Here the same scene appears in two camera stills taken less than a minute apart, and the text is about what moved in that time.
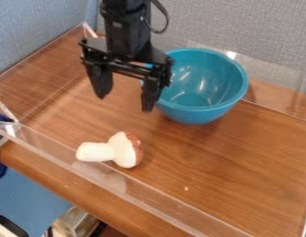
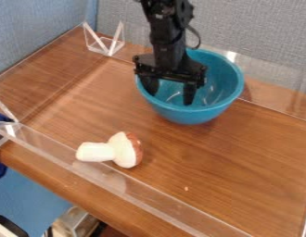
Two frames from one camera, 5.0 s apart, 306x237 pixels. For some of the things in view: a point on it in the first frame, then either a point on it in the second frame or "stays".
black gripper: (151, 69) -> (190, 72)
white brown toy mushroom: (123, 150) stays
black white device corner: (5, 228) stays
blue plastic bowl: (208, 85) stays
